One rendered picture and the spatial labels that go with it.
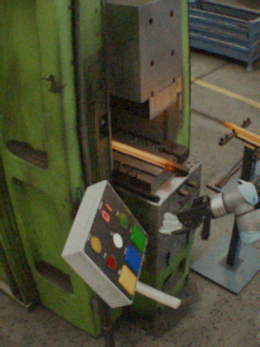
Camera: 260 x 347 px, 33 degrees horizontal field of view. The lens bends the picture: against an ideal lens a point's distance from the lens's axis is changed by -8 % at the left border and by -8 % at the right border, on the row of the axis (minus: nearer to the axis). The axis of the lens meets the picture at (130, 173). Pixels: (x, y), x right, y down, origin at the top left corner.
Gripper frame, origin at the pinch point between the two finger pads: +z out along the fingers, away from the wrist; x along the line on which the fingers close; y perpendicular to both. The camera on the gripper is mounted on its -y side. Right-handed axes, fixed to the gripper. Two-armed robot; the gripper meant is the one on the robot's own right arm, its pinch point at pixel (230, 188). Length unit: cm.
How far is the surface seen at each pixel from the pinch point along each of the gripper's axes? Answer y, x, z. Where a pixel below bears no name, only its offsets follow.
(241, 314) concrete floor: 100, 16, -17
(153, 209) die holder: 11.3, -15.9, 26.9
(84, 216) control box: -18, -59, 24
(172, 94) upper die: -31.3, 4.4, 30.7
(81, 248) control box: -20, -72, 15
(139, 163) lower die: 1.0, -4.4, 41.6
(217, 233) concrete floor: 100, 72, 32
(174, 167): -0.8, -1.4, 26.2
